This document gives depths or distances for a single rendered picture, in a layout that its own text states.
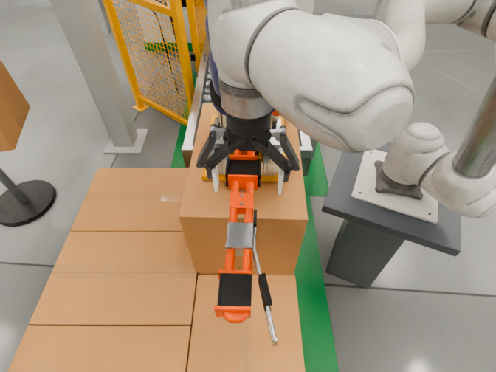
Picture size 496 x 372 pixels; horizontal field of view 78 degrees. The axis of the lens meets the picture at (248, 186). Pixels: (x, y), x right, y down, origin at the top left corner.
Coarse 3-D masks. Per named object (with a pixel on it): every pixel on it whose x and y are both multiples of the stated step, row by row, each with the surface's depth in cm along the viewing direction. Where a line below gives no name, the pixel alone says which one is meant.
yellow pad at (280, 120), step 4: (280, 116) 123; (280, 120) 121; (272, 124) 114; (276, 124) 118; (280, 124) 118; (272, 128) 114; (276, 128) 117; (280, 148) 109; (260, 152) 109; (280, 152) 108; (260, 156) 107; (264, 156) 107; (264, 160) 106; (268, 160) 106; (264, 176) 101; (268, 176) 101; (272, 176) 101; (276, 176) 101; (264, 180) 102; (268, 180) 102; (272, 180) 102; (276, 180) 102
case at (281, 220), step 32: (288, 128) 122; (192, 160) 110; (192, 192) 100; (224, 192) 100; (256, 192) 100; (288, 192) 100; (192, 224) 97; (224, 224) 97; (288, 224) 96; (192, 256) 114; (224, 256) 113; (288, 256) 112
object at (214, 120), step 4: (212, 116) 123; (216, 116) 123; (212, 120) 121; (216, 120) 120; (216, 124) 118; (208, 136) 115; (216, 148) 106; (212, 152) 108; (208, 156) 107; (228, 156) 107; (224, 160) 106; (204, 168) 104; (204, 172) 103; (204, 176) 102; (220, 176) 102; (224, 176) 102
